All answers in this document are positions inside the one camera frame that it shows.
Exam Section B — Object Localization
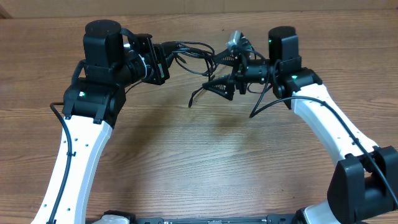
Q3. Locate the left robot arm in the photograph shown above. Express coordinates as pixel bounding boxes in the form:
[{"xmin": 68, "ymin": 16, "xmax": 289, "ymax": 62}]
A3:
[{"xmin": 34, "ymin": 20, "xmax": 177, "ymax": 223}]

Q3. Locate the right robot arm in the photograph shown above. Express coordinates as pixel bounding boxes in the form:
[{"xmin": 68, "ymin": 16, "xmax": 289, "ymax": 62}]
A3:
[{"xmin": 203, "ymin": 26, "xmax": 397, "ymax": 223}]

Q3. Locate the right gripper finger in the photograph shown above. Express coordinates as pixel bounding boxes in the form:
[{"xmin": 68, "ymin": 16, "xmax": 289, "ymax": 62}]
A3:
[
  {"xmin": 202, "ymin": 75, "xmax": 235, "ymax": 101},
  {"xmin": 214, "ymin": 49, "xmax": 239, "ymax": 66}
]

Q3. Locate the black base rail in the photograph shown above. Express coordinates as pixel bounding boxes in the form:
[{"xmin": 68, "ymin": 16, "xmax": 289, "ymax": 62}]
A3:
[{"xmin": 91, "ymin": 210, "xmax": 310, "ymax": 224}]

